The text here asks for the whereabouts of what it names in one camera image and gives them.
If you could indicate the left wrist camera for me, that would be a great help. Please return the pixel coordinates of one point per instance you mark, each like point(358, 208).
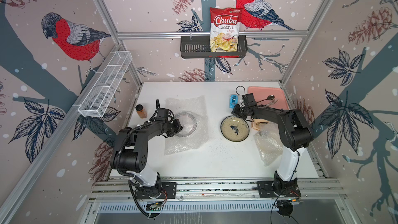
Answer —
point(162, 114)

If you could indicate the black spoon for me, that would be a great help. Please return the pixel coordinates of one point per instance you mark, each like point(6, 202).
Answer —
point(269, 98)

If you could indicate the pink tray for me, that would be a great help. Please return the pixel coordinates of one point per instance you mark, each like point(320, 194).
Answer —
point(261, 94)

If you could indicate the dark rimmed plate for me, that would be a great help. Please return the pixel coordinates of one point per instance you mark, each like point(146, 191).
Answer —
point(189, 123)

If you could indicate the cream dinner plate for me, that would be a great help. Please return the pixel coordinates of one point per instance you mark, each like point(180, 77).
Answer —
point(234, 129)

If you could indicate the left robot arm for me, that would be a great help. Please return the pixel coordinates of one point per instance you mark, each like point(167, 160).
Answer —
point(130, 155)

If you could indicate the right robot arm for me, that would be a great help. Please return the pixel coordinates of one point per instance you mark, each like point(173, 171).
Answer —
point(295, 135)

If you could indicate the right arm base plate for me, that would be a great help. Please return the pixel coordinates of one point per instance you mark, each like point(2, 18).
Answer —
point(269, 189)

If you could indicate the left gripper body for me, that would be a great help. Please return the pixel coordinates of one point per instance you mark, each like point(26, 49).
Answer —
point(173, 129)

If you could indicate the metal fork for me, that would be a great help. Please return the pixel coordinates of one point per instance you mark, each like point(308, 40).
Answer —
point(274, 101)

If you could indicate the bubble wrap sheet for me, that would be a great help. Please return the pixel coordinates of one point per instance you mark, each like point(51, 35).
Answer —
point(268, 143)
point(196, 106)

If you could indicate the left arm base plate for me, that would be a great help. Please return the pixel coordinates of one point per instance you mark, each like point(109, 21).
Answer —
point(168, 191)

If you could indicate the Chuba cassava chips bag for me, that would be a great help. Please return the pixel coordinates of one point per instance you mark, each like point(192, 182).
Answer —
point(224, 29)

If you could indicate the white mesh wall basket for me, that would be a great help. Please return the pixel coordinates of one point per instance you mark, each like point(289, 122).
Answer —
point(100, 95)

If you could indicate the orange spice jar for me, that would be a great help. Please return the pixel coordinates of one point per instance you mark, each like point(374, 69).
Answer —
point(141, 111)

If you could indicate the wooden cutting board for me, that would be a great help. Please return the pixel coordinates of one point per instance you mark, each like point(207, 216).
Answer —
point(257, 124)

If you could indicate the black wire shelf basket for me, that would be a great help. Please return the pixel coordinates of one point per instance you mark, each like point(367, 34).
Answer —
point(198, 47)

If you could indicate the blue tape dispenser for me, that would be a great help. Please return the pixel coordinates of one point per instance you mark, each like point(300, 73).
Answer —
point(233, 101)

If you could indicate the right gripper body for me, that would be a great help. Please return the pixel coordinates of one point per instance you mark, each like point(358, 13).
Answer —
point(239, 111)

